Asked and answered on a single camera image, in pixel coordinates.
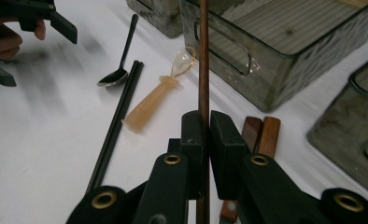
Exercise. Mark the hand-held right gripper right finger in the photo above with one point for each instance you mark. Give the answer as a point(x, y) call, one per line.
point(229, 161)

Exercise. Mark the black chopsticks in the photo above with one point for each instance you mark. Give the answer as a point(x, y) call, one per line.
point(204, 62)

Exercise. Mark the smoky clear plastic bin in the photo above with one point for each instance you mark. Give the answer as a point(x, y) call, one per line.
point(297, 62)
point(160, 15)
point(344, 140)

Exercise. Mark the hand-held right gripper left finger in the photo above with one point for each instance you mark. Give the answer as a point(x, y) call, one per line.
point(191, 149)

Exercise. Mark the black chopstick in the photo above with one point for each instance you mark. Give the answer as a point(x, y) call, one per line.
point(120, 124)
point(113, 124)

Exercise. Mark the black metal spoon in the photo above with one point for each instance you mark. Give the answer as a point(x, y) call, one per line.
point(113, 77)

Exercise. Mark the white table sheet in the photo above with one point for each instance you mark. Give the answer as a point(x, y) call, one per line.
point(48, 124)

